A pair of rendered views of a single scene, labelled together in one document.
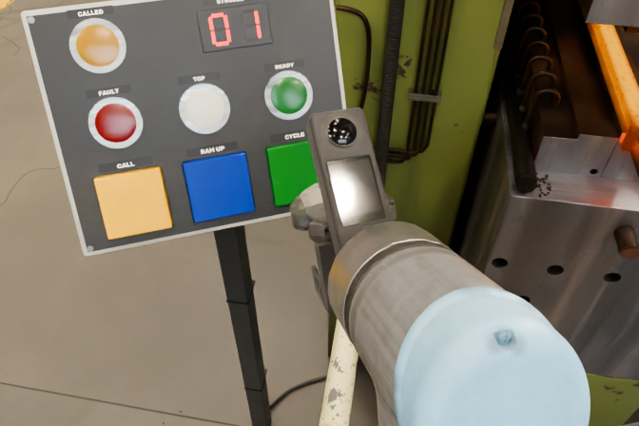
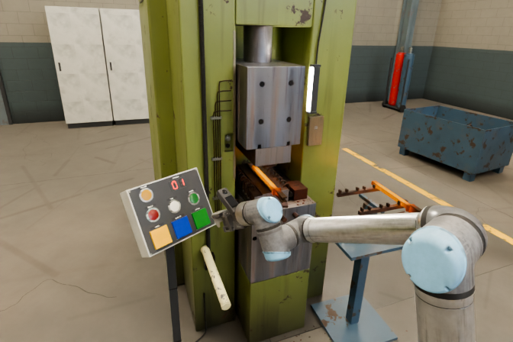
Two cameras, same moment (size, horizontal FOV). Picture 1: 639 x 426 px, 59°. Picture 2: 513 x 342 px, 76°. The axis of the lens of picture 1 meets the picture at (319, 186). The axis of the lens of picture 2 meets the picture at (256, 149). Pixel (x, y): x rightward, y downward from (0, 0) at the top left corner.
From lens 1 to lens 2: 0.90 m
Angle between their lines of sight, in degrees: 36
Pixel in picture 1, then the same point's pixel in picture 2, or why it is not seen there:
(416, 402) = (262, 209)
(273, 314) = (163, 326)
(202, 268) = (119, 322)
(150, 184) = (165, 230)
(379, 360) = (253, 211)
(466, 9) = (224, 171)
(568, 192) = not seen: hidden behind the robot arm
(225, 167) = (182, 221)
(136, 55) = (156, 195)
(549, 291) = not seen: hidden behind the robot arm
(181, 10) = (164, 182)
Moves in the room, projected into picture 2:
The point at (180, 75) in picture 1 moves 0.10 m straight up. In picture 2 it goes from (166, 198) to (165, 177)
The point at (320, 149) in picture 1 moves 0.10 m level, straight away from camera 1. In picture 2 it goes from (222, 195) to (211, 185)
